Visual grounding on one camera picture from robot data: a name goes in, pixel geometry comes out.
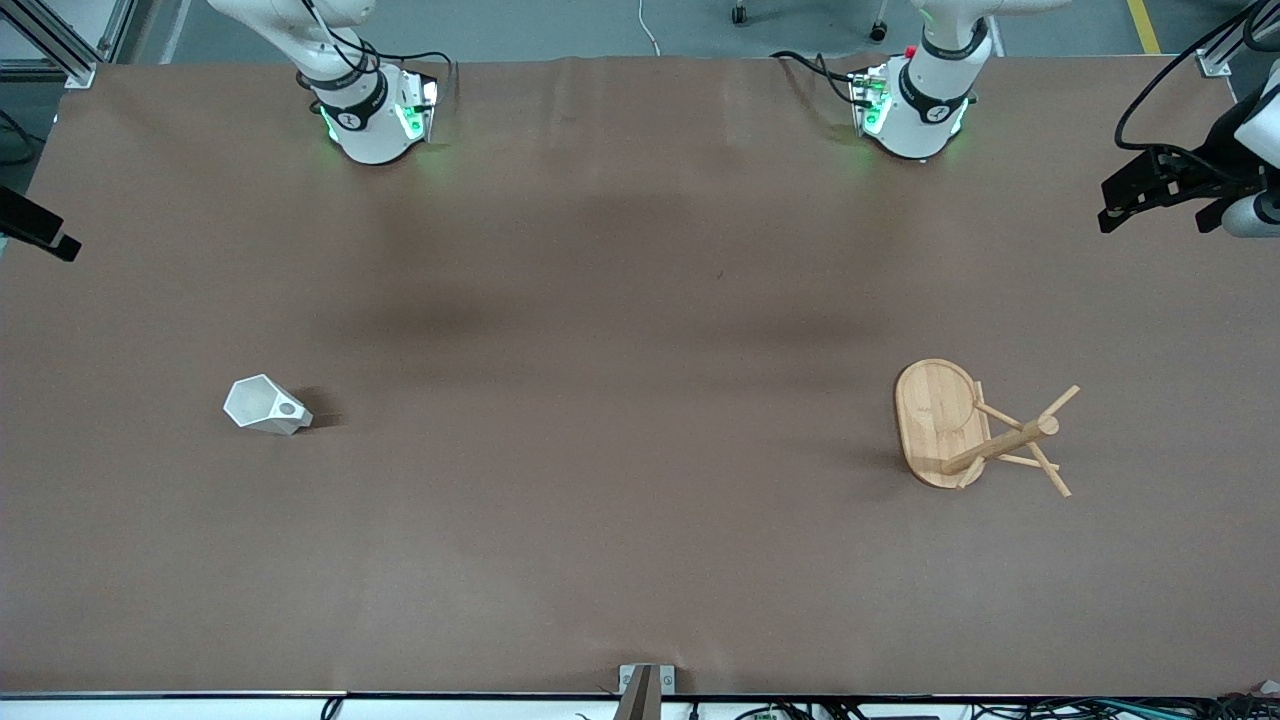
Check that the bamboo cup rack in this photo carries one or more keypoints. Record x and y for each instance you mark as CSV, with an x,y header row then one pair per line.
x,y
935,420

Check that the aluminium frame profile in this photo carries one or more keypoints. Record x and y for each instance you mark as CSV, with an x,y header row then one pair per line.
x,y
1222,55
60,50

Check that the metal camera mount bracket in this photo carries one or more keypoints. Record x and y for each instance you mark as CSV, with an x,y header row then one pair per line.
x,y
640,690

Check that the white angular plastic cup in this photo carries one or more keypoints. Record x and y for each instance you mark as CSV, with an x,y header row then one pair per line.
x,y
258,402

